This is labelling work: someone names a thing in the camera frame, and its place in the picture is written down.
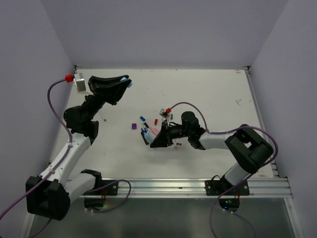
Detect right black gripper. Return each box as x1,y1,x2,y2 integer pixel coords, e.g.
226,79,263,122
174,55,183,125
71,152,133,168
150,120,191,147

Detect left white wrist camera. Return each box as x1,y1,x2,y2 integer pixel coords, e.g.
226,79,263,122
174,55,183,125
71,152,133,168
74,73,87,93

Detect aluminium front rail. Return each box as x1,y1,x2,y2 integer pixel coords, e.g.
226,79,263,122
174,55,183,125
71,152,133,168
85,178,292,198

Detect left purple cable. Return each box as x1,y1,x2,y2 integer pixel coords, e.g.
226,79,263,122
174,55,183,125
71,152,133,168
0,74,132,230

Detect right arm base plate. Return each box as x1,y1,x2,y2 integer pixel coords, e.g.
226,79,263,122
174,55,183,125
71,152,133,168
205,179,250,196

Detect light blue highlighter cap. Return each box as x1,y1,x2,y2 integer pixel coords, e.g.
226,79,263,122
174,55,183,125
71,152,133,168
120,77,133,88

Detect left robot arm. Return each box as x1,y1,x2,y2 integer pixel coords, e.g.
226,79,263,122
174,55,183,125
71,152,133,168
25,75,132,221

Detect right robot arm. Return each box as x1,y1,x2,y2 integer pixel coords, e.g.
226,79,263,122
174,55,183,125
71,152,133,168
150,111,273,195

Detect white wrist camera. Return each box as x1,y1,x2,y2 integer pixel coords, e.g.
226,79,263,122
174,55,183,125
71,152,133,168
74,73,87,93
159,108,171,122

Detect light blue highlighter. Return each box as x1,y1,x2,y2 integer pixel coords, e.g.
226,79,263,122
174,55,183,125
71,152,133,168
144,131,153,144

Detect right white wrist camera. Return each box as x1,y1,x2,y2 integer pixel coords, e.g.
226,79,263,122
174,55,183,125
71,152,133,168
159,108,171,122

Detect purple black highlighter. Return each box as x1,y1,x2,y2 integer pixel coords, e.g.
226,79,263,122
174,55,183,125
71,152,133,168
141,132,149,145

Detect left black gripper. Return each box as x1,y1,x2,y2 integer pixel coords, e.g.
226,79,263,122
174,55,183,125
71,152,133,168
82,75,130,122

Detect pink highlighter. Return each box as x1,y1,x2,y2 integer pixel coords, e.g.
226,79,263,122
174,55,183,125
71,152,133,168
148,126,159,135

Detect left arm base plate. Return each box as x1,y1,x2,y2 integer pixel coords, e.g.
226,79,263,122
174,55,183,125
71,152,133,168
92,180,119,196

